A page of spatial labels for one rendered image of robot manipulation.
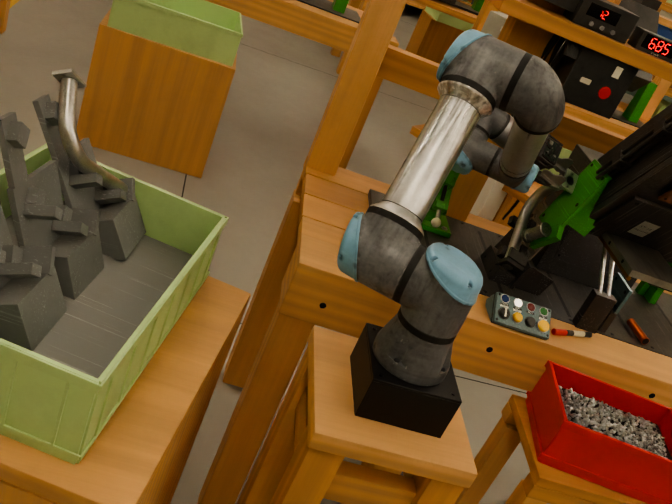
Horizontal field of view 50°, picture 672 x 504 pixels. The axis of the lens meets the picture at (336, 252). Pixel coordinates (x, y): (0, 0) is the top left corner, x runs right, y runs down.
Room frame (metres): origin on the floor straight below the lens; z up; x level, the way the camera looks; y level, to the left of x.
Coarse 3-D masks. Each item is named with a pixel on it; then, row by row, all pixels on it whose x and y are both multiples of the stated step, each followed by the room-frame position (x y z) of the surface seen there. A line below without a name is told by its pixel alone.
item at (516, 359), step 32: (320, 256) 1.50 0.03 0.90; (288, 288) 1.44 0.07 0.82; (320, 288) 1.45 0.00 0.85; (352, 288) 1.46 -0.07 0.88; (320, 320) 1.46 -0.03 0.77; (352, 320) 1.47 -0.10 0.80; (384, 320) 1.48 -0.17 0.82; (480, 320) 1.53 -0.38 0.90; (480, 352) 1.53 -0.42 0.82; (512, 352) 1.55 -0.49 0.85; (544, 352) 1.56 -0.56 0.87; (576, 352) 1.58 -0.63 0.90; (608, 352) 1.65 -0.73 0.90; (640, 352) 1.73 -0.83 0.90; (512, 384) 1.56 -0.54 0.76; (640, 384) 1.62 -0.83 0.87
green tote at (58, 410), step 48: (0, 192) 1.18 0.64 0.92; (144, 192) 1.37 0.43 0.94; (192, 240) 1.37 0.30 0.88; (192, 288) 1.25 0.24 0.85; (144, 336) 0.95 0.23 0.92; (0, 384) 0.77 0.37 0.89; (48, 384) 0.77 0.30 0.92; (96, 384) 0.77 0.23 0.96; (0, 432) 0.77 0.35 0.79; (48, 432) 0.77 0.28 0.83; (96, 432) 0.82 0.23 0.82
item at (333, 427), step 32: (320, 352) 1.22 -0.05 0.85; (320, 384) 1.12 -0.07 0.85; (320, 416) 1.04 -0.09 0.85; (352, 416) 1.07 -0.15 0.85; (320, 448) 1.00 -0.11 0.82; (352, 448) 1.01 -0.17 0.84; (384, 448) 1.03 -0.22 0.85; (416, 448) 1.06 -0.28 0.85; (448, 448) 1.10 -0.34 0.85; (448, 480) 1.05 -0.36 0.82
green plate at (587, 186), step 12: (588, 168) 1.89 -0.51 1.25; (588, 180) 1.85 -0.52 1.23; (600, 180) 1.81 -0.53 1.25; (564, 192) 1.89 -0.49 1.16; (576, 192) 1.85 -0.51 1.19; (588, 192) 1.81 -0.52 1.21; (600, 192) 1.81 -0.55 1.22; (552, 204) 1.89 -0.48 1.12; (564, 204) 1.85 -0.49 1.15; (576, 204) 1.80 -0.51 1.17; (588, 204) 1.81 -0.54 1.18; (540, 216) 1.89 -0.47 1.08; (552, 216) 1.85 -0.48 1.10; (564, 216) 1.80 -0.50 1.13; (576, 216) 1.80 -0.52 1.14; (588, 216) 1.81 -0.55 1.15; (576, 228) 1.81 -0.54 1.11; (588, 228) 1.81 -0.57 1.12
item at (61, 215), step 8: (32, 192) 1.06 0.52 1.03; (40, 192) 1.07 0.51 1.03; (32, 200) 1.05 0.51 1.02; (40, 200) 1.06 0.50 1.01; (24, 208) 1.04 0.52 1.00; (32, 208) 1.04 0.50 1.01; (40, 208) 1.04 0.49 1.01; (48, 208) 1.04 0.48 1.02; (56, 208) 1.05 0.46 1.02; (64, 208) 1.14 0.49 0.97; (32, 216) 1.04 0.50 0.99; (40, 216) 1.04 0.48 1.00; (48, 216) 1.03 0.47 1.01; (56, 216) 1.04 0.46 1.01; (64, 216) 1.13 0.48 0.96; (56, 224) 1.12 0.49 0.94; (64, 224) 1.12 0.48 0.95; (72, 224) 1.12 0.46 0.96; (80, 224) 1.12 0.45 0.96; (56, 232) 1.12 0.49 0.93; (64, 232) 1.12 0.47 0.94; (72, 232) 1.11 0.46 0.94; (80, 232) 1.11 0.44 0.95
